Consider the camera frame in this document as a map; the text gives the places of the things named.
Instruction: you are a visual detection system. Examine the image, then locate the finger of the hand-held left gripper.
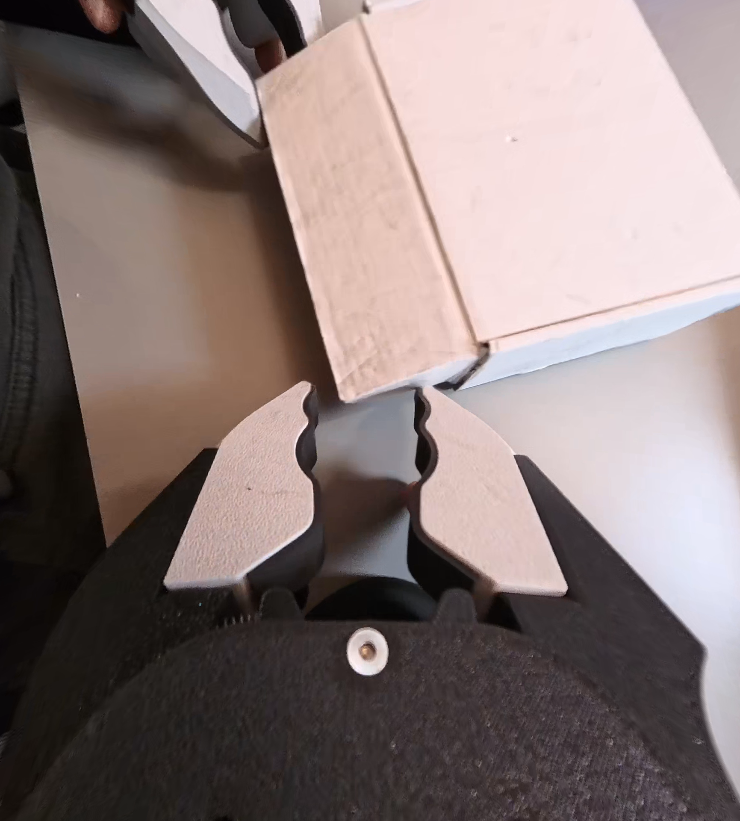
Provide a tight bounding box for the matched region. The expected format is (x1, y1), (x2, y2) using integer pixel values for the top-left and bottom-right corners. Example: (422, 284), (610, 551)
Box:
(283, 0), (324, 47)
(129, 0), (268, 152)

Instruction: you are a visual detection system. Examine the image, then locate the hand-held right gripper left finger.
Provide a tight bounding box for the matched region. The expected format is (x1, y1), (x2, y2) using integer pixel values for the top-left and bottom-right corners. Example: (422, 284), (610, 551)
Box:
(165, 381), (327, 609)

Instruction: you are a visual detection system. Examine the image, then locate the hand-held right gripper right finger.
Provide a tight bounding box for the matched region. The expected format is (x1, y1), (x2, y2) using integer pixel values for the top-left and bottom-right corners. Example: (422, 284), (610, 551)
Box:
(405, 387), (568, 596)

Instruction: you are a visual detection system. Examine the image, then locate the small white cardboard box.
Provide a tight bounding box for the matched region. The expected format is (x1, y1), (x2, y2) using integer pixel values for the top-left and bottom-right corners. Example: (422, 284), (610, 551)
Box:
(256, 0), (740, 404)

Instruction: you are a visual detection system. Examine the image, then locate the person's left hand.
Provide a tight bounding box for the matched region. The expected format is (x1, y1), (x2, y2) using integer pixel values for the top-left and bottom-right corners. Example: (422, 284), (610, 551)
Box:
(81, 0), (289, 73)

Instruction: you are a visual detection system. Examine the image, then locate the person's dark clothing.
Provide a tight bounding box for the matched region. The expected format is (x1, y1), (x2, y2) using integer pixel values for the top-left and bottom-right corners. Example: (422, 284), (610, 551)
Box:
(0, 115), (111, 764)

